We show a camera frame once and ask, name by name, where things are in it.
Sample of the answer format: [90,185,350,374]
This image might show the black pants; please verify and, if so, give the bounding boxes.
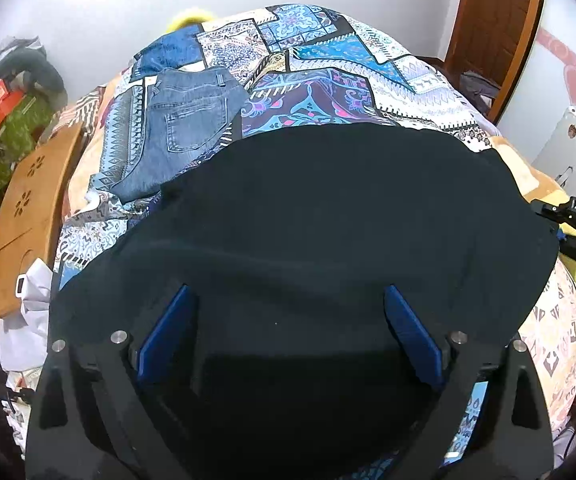
[26,124,559,479]

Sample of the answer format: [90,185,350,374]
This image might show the white cabinet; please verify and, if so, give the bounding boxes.
[533,107,576,196]

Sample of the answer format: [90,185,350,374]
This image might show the white cloth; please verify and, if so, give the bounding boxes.
[0,258,53,372]

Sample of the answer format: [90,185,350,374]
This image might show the wooden lap desk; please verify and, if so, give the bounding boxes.
[0,122,84,318]

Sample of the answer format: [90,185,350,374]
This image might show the folded blue jeans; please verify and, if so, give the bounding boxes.
[111,66,248,203]

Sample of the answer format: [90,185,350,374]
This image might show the brown wooden door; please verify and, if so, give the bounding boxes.
[444,0,544,122]

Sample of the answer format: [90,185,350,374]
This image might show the green patterned storage bag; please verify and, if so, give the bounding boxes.
[0,96,54,191]

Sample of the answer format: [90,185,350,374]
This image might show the orange box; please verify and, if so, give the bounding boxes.
[0,90,26,125]

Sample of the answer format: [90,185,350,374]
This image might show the blue patchwork bedspread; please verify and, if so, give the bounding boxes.
[2,3,576,466]

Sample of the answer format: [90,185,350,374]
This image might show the yellow plush item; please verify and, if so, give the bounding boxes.
[165,10,217,34]

